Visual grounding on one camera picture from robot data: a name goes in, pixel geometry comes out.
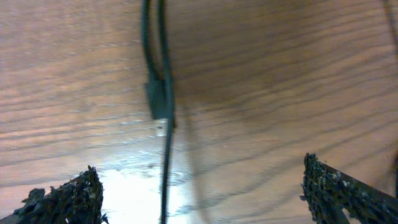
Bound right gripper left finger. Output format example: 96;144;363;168
1;166;109;224

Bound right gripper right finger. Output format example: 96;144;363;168
300;153;397;224

